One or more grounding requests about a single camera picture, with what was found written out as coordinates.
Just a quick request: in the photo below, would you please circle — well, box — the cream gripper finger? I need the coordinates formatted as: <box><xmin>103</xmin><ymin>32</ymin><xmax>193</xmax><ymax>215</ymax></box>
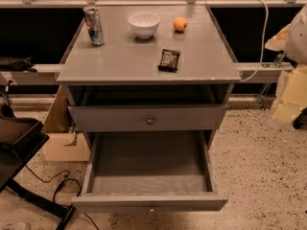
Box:
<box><xmin>272</xmin><ymin>65</ymin><xmax>307</xmax><ymax>126</ymax></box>

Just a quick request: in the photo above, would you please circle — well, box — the red bull can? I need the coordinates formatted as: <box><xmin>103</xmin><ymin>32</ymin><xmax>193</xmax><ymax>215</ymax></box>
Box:
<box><xmin>83</xmin><ymin>6</ymin><xmax>105</xmax><ymax>46</ymax></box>

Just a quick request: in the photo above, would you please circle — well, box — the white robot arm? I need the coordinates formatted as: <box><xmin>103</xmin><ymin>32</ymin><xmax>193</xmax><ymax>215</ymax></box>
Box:
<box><xmin>265</xmin><ymin>5</ymin><xmax>307</xmax><ymax>124</ymax></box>

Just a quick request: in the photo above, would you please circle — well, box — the closed grey upper drawer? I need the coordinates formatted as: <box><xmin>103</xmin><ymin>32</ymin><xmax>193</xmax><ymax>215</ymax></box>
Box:
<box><xmin>68</xmin><ymin>104</ymin><xmax>226</xmax><ymax>132</ymax></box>

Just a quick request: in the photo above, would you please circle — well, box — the grey drawer cabinet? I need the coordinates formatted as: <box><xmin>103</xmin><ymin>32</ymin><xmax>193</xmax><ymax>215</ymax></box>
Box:
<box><xmin>56</xmin><ymin>4</ymin><xmax>242</xmax><ymax>215</ymax></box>

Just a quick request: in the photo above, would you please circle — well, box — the open grey middle drawer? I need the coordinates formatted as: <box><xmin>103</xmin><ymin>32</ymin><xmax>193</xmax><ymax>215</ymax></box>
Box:
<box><xmin>72</xmin><ymin>131</ymin><xmax>228</xmax><ymax>213</ymax></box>

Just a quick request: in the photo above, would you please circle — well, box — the black snack bar packet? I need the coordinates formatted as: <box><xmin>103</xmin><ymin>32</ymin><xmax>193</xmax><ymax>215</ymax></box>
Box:
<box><xmin>157</xmin><ymin>49</ymin><xmax>180</xmax><ymax>72</ymax></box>

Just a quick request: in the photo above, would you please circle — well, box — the orange fruit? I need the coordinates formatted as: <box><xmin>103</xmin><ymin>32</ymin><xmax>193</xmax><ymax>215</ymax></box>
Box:
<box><xmin>173</xmin><ymin>16</ymin><xmax>187</xmax><ymax>33</ymax></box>

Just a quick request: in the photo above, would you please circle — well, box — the white ceramic bowl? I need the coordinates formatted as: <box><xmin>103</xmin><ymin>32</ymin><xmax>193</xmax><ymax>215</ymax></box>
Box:
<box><xmin>129</xmin><ymin>12</ymin><xmax>160</xmax><ymax>38</ymax></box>

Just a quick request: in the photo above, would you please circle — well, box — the cardboard box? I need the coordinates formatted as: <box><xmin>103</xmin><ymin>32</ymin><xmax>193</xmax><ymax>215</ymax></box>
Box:
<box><xmin>43</xmin><ymin>86</ymin><xmax>90</xmax><ymax>162</ymax></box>

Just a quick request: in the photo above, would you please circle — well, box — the black chair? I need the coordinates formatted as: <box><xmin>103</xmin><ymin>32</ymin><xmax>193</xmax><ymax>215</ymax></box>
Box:
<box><xmin>0</xmin><ymin>104</ymin><xmax>76</xmax><ymax>230</ymax></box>

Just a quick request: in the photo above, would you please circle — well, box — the black bag on ledge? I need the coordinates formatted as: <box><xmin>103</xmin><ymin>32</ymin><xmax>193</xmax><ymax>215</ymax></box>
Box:
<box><xmin>0</xmin><ymin>57</ymin><xmax>35</xmax><ymax>72</ymax></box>

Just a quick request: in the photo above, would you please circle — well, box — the white hanging cable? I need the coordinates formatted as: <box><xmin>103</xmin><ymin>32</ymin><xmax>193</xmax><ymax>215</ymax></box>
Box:
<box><xmin>239</xmin><ymin>0</ymin><xmax>270</xmax><ymax>82</ymax></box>

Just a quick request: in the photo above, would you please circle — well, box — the black floor cable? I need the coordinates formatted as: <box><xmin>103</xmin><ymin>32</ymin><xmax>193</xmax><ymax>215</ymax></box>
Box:
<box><xmin>24</xmin><ymin>165</ymin><xmax>100</xmax><ymax>230</ymax></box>

